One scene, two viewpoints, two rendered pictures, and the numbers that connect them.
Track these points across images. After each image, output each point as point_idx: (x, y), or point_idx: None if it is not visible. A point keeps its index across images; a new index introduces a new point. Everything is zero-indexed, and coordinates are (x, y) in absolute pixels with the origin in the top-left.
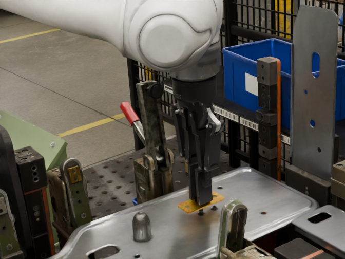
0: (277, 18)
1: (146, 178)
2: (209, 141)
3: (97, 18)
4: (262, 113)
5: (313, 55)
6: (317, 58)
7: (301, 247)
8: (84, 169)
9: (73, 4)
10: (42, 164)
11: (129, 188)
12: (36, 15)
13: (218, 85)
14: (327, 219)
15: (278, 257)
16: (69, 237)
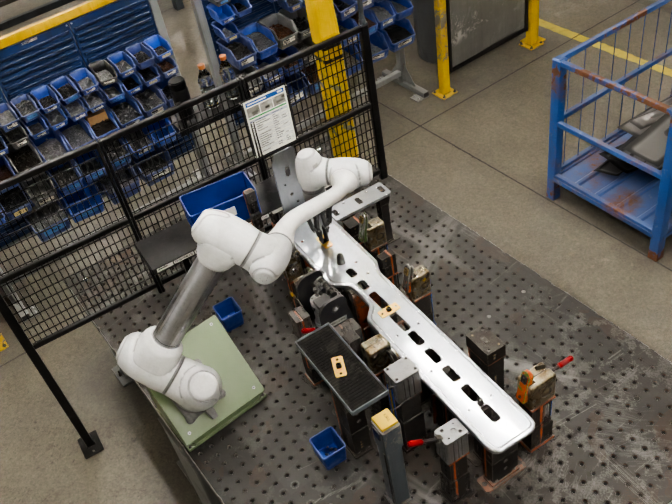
0: (169, 187)
1: (298, 260)
2: (331, 211)
3: (349, 185)
4: (256, 215)
5: (215, 184)
6: (218, 184)
7: (349, 221)
8: None
9: (342, 188)
10: None
11: None
12: (330, 205)
13: (175, 242)
14: (337, 210)
15: (352, 229)
16: (337, 285)
